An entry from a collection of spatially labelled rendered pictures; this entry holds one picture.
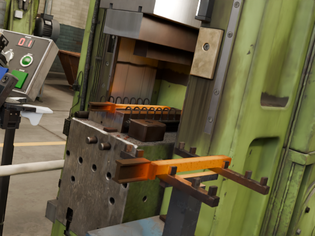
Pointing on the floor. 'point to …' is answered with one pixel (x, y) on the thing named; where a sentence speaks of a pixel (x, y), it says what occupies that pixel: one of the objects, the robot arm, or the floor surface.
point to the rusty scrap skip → (70, 65)
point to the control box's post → (10, 134)
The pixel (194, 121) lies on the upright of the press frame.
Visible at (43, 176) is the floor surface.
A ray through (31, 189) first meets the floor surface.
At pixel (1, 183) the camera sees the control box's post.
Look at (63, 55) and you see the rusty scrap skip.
